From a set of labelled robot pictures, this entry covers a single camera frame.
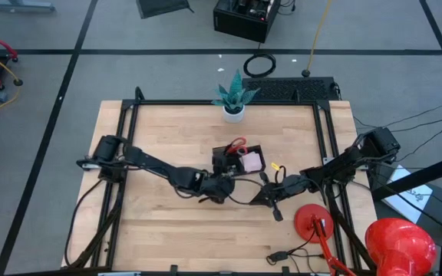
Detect coiled black cable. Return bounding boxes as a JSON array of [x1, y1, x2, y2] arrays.
[[242, 52, 277, 79]]

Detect pink sticky note pad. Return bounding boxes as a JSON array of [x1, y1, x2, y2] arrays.
[[240, 151, 264, 173]]

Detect black mesh desk organizer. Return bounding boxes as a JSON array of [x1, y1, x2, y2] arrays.
[[211, 143, 267, 179]]

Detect red desk lamp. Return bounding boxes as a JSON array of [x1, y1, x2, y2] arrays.
[[293, 203, 437, 276]]

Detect black perforated computer case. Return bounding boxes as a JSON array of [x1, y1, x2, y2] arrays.
[[241, 76, 341, 104]]

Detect black aluminium table frame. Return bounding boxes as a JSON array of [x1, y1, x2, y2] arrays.
[[61, 86, 378, 276]]

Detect black left arm base cable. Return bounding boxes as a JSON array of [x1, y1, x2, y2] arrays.
[[64, 179, 104, 268]]

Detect grey metal stand foot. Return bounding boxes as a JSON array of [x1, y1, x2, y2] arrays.
[[0, 0, 56, 12]]

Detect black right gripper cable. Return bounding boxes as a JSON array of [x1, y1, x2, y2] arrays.
[[273, 165, 288, 186]]

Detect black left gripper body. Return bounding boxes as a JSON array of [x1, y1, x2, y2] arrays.
[[199, 172, 236, 205]]

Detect snake plant in white pot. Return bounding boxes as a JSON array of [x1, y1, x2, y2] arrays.
[[211, 70, 261, 124]]

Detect red-handled scissors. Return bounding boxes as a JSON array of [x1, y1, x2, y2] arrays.
[[223, 136, 249, 156]]

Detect black floor mat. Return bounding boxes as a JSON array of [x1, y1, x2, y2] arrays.
[[135, 0, 194, 19]]

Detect black lamp cable with switch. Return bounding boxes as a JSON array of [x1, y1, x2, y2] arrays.
[[266, 229, 328, 276]]

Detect black diagonal beam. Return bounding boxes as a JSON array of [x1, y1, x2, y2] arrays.
[[370, 149, 442, 202]]

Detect white printed box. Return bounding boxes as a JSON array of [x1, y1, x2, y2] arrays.
[[381, 164, 434, 225]]

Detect open black computer tower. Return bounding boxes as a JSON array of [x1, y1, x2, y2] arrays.
[[212, 0, 282, 44]]

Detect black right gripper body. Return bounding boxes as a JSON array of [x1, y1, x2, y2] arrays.
[[258, 171, 303, 222]]

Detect thin black floor cable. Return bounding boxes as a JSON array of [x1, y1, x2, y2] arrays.
[[353, 97, 442, 131], [358, 110, 442, 134]]

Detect yellow hanging cable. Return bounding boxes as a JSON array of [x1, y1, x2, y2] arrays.
[[301, 0, 334, 78]]

